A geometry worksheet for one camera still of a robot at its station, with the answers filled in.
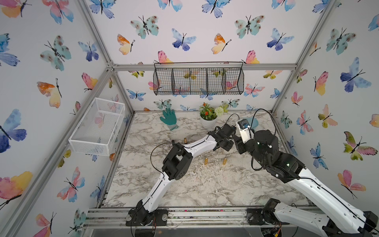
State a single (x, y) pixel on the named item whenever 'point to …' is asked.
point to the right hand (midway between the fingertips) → (240, 130)
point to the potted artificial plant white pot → (208, 115)
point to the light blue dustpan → (254, 123)
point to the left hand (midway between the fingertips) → (230, 141)
